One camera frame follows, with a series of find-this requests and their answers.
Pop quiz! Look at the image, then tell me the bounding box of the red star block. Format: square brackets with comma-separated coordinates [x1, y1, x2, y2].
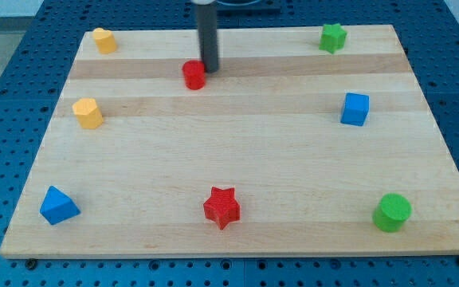
[203, 187, 241, 230]

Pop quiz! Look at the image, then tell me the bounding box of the green star block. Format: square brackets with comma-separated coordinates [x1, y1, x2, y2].
[319, 23, 347, 54]

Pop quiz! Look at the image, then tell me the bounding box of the wooden board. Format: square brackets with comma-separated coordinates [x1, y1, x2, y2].
[0, 25, 459, 259]

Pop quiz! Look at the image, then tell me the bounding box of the red cylinder block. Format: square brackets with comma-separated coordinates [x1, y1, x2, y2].
[182, 60, 206, 90]

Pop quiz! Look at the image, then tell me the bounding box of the blue cube block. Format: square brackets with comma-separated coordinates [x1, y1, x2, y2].
[340, 93, 370, 126]

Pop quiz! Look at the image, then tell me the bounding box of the yellow hexagon block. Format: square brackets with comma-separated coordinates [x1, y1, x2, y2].
[72, 98, 104, 129]

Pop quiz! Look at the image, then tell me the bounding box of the yellow heart block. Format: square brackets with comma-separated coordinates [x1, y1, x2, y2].
[92, 28, 118, 54]

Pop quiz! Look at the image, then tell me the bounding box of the green cylinder block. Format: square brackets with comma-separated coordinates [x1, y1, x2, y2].
[372, 193, 412, 233]

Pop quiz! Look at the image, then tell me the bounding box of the blue triangle block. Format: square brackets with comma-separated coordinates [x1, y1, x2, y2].
[39, 186, 80, 225]

